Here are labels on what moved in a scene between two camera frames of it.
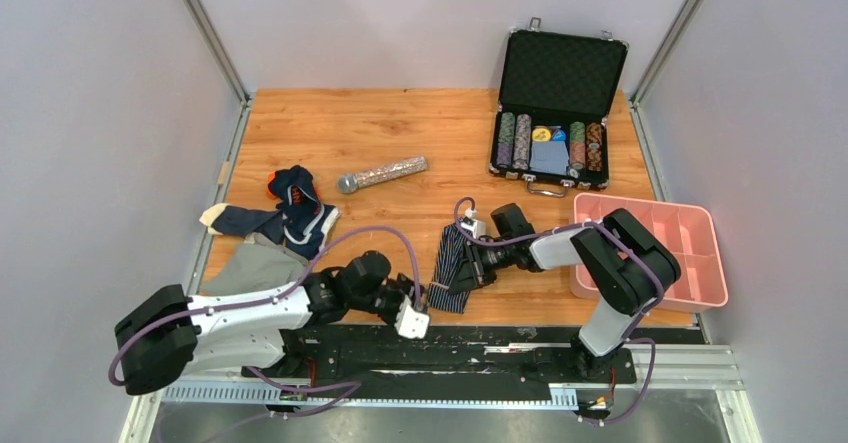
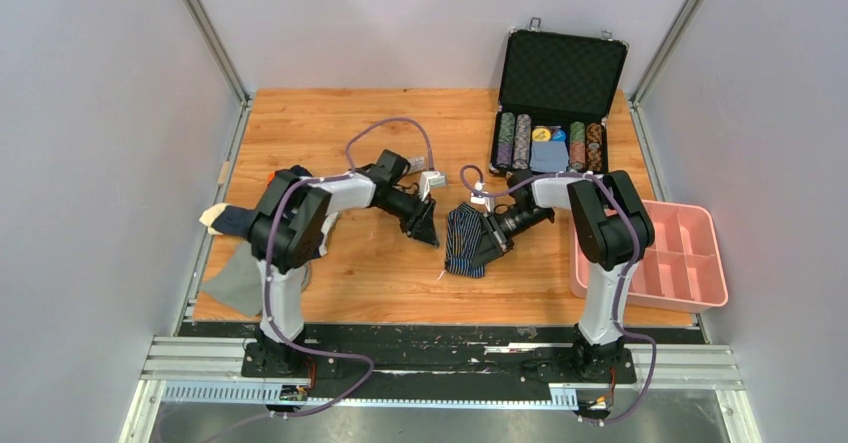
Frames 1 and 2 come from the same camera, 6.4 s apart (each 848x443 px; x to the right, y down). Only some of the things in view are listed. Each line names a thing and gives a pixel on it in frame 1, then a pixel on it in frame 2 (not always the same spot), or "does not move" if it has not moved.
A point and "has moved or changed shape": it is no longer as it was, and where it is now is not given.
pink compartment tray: [689, 233] does not move
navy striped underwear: [440, 297] has moved or changed shape
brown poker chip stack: [594, 146] does not move
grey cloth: [258, 261] does not move
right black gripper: [472, 272] → [493, 242]
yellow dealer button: [541, 134] does not move
